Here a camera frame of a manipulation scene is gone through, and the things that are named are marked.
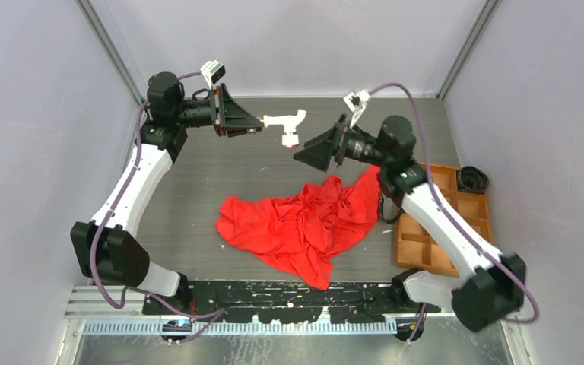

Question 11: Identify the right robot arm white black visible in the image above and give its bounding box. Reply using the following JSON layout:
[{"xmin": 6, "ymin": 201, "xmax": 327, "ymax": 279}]
[{"xmin": 293, "ymin": 115, "xmax": 529, "ymax": 332}]

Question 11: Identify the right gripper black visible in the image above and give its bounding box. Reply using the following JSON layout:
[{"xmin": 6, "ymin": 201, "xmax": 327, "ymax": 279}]
[{"xmin": 293, "ymin": 113, "xmax": 390, "ymax": 173}]

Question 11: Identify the orange compartment tray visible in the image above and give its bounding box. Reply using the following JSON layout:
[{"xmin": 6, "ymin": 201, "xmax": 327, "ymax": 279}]
[{"xmin": 393, "ymin": 164, "xmax": 500, "ymax": 279}]

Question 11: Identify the slotted cable duct grey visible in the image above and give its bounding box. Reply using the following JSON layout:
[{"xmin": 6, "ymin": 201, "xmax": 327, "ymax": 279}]
[{"xmin": 83, "ymin": 319, "xmax": 397, "ymax": 335}]

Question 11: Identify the white faucet with chrome head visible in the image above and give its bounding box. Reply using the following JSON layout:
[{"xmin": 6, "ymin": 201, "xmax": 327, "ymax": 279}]
[{"xmin": 262, "ymin": 109, "xmax": 307, "ymax": 148}]

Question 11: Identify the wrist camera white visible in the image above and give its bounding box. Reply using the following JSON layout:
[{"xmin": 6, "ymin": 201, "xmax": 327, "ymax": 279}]
[
  {"xmin": 200, "ymin": 60, "xmax": 226, "ymax": 88},
  {"xmin": 343, "ymin": 90, "xmax": 370, "ymax": 129}
]

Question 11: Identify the black coiled strap outside tray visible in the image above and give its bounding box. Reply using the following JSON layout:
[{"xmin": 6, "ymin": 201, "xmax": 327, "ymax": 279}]
[{"xmin": 456, "ymin": 165, "xmax": 490, "ymax": 195}]

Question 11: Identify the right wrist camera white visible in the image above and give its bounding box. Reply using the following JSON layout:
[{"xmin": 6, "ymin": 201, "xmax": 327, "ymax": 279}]
[{"xmin": 343, "ymin": 90, "xmax": 370, "ymax": 129}]

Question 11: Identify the red cloth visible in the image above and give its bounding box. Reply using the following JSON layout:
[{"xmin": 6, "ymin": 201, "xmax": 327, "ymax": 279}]
[{"xmin": 215, "ymin": 167, "xmax": 380, "ymax": 290}]

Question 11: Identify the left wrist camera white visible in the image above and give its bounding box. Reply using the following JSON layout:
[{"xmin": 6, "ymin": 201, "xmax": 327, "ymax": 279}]
[{"xmin": 200, "ymin": 60, "xmax": 226, "ymax": 88}]

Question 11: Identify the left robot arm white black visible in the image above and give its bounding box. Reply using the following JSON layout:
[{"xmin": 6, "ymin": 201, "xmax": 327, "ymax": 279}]
[{"xmin": 70, "ymin": 71, "xmax": 263, "ymax": 314}]

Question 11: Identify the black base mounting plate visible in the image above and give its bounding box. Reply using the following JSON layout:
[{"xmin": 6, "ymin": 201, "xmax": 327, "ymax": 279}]
[{"xmin": 166, "ymin": 281, "xmax": 420, "ymax": 324}]

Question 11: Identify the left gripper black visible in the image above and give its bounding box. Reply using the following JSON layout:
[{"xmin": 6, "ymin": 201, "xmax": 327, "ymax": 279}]
[{"xmin": 173, "ymin": 84, "xmax": 262, "ymax": 138}]

